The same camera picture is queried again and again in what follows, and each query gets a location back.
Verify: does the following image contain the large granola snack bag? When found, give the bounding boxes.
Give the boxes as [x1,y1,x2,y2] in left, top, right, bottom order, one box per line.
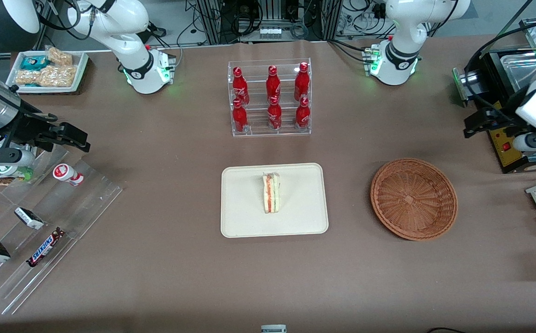
[38,64,78,88]

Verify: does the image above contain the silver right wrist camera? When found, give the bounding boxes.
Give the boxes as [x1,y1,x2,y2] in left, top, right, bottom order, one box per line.
[0,147,36,167]

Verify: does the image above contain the white rectangular snack dish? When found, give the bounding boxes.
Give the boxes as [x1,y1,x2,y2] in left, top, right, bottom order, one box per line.
[6,50,90,95]

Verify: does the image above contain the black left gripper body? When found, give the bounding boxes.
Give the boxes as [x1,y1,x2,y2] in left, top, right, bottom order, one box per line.
[481,105,529,136]

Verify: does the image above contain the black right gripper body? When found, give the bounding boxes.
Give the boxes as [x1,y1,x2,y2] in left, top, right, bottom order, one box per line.
[10,114,69,150]

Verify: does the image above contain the coiled grey cable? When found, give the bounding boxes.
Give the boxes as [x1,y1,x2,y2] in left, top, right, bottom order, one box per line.
[290,22,310,40]

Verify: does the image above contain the white green cup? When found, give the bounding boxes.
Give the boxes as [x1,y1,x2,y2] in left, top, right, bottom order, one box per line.
[0,163,35,182]

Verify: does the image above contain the small granola snack bag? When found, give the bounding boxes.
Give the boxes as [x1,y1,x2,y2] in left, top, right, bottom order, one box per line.
[45,45,74,67]

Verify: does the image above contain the triangular sandwich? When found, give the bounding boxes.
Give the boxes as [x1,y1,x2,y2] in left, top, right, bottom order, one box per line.
[262,172,281,214]

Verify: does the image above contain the brown wicker basket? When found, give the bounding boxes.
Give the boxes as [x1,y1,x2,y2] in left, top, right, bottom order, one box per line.
[370,158,459,241]

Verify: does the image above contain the teal snack pack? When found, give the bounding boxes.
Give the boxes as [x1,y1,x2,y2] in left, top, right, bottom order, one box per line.
[20,55,49,71]

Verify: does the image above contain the medium granola snack bag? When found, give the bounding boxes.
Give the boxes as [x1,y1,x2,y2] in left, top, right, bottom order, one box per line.
[15,69,42,86]

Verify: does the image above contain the snickers chocolate bar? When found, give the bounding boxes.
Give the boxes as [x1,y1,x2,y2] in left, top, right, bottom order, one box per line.
[26,227,67,268]

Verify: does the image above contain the clear acrylic stepped display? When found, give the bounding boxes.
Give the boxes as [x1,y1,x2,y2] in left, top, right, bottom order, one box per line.
[0,147,125,315]

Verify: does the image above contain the cream plastic tray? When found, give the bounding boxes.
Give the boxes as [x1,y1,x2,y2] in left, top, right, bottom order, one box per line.
[221,163,329,238]

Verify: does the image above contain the clear acrylic bottle rack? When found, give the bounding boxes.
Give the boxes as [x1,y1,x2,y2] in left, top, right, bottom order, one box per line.
[228,58,312,137]

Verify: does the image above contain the aluminium frame rack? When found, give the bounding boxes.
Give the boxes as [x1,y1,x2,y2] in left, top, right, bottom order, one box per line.
[193,0,343,45]

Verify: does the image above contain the red cola bottle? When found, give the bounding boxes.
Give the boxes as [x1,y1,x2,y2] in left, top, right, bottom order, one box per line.
[232,99,249,134]
[268,96,283,130]
[266,65,281,100]
[294,62,311,102]
[295,97,311,129]
[232,67,250,105]

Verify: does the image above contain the white red yogurt bottle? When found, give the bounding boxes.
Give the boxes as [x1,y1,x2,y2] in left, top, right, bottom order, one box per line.
[53,163,85,187]

